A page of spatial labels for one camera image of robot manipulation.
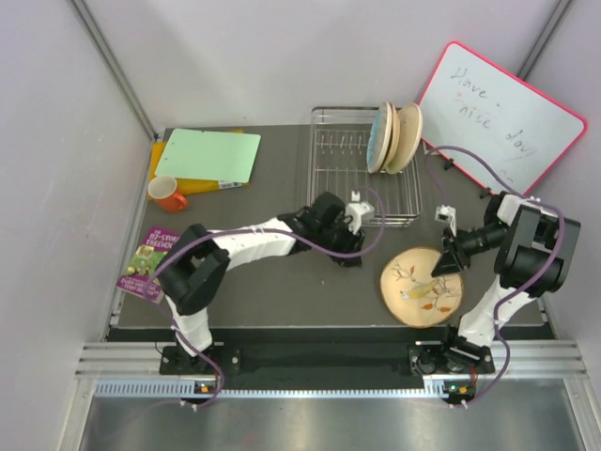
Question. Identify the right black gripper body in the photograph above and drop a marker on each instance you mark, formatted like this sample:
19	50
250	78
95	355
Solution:
464	245

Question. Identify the green paper divider sheet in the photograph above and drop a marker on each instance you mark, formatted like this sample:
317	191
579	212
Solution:
220	156

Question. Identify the green tinted branch plate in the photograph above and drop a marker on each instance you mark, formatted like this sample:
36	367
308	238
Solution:
410	135

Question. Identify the bird plate with orange leaves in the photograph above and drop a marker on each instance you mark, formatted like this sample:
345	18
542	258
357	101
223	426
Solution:
393	143

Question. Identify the orange mug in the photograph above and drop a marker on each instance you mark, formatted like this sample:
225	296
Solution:
165	193

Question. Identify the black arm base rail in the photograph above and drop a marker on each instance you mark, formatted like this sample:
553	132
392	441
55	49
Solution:
402	350

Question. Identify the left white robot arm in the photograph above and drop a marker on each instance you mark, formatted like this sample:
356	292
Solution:
192	271

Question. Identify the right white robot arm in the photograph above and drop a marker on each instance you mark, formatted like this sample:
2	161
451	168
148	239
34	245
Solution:
535	251

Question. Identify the blue and cream plate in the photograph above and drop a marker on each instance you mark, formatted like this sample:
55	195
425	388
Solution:
379	138

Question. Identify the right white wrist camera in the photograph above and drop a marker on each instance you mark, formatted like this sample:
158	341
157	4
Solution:
447	215

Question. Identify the yellow clip file folder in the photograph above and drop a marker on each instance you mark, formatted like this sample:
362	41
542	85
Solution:
189	186

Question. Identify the metal wire dish rack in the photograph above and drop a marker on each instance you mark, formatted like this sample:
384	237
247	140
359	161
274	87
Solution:
338	141

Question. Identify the purple treehouse book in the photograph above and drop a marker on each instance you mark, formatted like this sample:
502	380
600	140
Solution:
135	279

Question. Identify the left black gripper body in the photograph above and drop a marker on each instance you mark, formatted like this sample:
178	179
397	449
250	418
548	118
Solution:
338	238

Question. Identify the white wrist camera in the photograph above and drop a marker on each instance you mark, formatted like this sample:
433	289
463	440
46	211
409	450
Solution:
447	215
357	212

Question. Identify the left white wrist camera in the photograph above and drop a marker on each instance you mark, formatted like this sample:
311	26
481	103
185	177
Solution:
357	212

